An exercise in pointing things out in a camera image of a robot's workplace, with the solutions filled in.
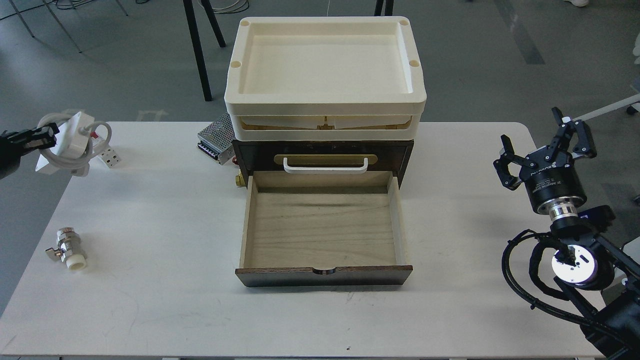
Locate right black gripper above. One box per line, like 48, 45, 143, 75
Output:
493, 106, 598, 215

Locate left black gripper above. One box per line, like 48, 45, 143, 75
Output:
0, 123, 60, 179

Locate white charger with cable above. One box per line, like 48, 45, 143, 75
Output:
35, 111, 113, 177

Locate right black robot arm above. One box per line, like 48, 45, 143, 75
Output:
493, 107, 640, 360

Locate brass fitting beside cabinet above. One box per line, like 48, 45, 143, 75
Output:
235, 170, 248, 188

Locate dark wooden cabinet body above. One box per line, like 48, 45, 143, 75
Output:
232, 140, 415, 183

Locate red white small block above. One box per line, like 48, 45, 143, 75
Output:
98, 146, 121, 168

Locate metal valve white cap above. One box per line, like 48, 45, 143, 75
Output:
45, 227, 87, 271

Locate grey chair legs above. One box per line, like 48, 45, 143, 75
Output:
1, 0, 133, 55

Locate metal mesh power supply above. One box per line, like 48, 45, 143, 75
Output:
197, 112, 235, 166

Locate black table leg left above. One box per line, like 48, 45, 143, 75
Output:
182, 0, 227, 102

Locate black table leg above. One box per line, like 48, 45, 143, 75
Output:
374, 0, 394, 17
182, 0, 227, 102

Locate black table leg right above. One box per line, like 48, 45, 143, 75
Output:
374, 0, 394, 17

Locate white drawer handle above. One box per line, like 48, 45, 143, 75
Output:
283, 157, 370, 174

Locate white cable on floor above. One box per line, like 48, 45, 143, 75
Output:
197, 0, 251, 15

